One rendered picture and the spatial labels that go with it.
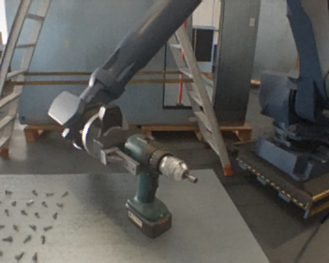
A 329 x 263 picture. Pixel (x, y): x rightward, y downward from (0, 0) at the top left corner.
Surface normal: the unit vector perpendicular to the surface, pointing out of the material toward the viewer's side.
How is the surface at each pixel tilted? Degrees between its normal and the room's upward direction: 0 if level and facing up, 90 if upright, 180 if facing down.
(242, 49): 90
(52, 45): 90
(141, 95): 90
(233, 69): 90
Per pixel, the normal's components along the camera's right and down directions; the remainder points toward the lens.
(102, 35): 0.09, 0.38
